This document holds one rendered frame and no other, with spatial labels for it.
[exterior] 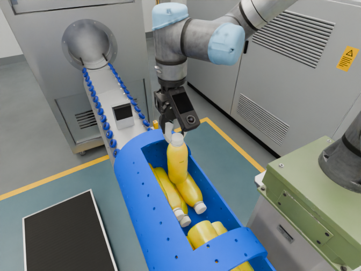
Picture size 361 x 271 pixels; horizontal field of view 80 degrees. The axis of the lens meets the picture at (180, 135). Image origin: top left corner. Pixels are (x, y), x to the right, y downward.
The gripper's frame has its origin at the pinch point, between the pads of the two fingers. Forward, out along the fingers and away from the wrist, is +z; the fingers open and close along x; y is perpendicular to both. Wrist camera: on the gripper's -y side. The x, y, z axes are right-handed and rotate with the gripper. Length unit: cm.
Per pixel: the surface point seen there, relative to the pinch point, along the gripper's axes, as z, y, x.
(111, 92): 33, 95, 4
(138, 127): 34, 51, 0
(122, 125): 31, 53, 8
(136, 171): 5.6, -1.7, 14.3
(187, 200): 21.4, -9.0, 0.8
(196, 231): 8.1, -24.4, 6.8
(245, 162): 127, 55, -105
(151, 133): 2.9, 9.2, 5.0
